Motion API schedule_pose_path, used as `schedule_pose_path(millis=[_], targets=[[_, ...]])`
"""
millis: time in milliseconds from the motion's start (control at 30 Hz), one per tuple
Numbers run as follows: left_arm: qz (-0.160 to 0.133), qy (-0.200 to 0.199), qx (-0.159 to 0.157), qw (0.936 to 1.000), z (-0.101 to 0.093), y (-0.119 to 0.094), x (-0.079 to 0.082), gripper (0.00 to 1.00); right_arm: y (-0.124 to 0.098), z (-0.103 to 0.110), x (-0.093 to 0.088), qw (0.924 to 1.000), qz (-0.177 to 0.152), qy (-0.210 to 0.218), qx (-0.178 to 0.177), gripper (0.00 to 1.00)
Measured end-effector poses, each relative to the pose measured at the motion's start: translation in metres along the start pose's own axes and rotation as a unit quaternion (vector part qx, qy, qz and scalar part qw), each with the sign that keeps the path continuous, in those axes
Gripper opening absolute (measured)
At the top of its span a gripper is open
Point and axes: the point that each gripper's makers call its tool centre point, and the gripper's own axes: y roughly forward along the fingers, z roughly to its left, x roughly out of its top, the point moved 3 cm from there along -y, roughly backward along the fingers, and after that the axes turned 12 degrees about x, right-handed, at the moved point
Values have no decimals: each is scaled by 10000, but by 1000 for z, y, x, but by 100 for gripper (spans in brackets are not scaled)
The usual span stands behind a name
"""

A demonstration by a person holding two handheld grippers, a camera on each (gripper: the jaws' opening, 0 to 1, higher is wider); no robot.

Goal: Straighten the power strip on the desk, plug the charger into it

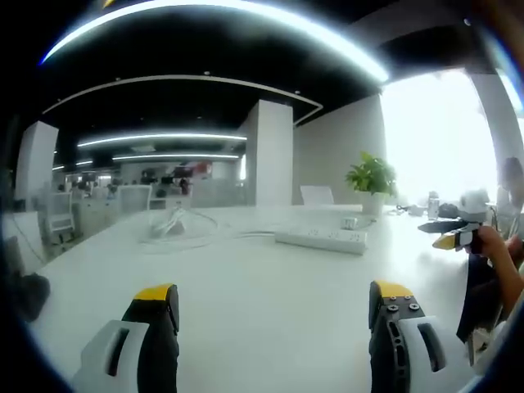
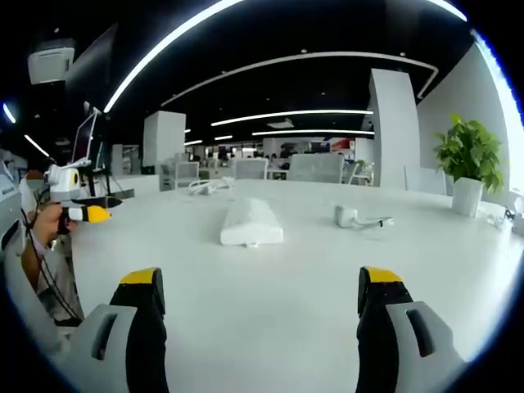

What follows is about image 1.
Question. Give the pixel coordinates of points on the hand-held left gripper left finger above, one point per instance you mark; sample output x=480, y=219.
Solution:
x=159, y=348

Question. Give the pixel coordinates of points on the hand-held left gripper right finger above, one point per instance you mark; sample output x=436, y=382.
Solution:
x=389, y=348

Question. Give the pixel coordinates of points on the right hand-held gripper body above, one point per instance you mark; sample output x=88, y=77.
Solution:
x=475, y=204

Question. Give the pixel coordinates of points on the white charger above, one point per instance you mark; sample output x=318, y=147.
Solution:
x=349, y=223

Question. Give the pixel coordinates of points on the white power strip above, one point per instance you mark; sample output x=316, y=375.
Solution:
x=323, y=239

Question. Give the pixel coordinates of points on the white desk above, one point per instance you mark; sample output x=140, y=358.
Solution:
x=266, y=278

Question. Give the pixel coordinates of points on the ceiling light strip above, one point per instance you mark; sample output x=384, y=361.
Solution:
x=163, y=139
x=245, y=6
x=176, y=156

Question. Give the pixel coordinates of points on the person's right hand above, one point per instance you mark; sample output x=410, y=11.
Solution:
x=491, y=243

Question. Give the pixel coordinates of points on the dark bag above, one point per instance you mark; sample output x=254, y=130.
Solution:
x=448, y=210

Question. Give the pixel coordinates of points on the clear water bottle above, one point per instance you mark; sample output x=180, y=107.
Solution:
x=434, y=206

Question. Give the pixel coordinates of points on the green potted plant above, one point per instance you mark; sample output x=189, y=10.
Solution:
x=372, y=180

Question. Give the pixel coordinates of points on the dark cloth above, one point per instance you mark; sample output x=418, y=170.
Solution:
x=30, y=294

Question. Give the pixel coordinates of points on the white mesh office chair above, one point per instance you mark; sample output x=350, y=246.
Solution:
x=135, y=198
x=61, y=217

